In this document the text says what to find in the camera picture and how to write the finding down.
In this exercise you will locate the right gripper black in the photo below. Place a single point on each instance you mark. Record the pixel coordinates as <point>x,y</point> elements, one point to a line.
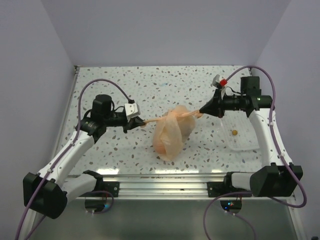
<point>216,106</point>

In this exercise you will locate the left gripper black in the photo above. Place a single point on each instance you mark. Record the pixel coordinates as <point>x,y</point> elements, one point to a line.
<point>133,122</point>

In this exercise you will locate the orange translucent plastic bag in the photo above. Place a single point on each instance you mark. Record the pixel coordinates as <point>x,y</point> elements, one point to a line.
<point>172,131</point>

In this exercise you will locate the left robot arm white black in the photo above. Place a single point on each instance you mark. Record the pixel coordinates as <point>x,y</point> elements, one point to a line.
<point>47,192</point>

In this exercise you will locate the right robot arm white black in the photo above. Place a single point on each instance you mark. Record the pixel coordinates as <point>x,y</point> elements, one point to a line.
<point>278,175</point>

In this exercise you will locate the white plastic tray basket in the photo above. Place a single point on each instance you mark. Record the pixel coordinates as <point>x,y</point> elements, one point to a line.
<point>246,139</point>

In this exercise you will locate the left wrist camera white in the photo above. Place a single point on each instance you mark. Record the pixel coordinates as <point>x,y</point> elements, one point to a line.
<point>132,110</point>

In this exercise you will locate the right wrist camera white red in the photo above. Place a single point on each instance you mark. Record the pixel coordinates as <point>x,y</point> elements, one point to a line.
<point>220,83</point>

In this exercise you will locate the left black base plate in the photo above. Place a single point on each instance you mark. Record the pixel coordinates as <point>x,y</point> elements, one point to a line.
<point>103,189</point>

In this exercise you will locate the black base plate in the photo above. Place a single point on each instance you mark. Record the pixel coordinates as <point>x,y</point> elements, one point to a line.
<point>103,189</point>
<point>218,188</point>

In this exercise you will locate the aluminium rail frame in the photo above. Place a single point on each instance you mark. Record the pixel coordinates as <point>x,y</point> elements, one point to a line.
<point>130,158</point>

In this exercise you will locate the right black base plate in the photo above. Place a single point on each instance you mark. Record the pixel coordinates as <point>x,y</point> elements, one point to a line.
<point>218,188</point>

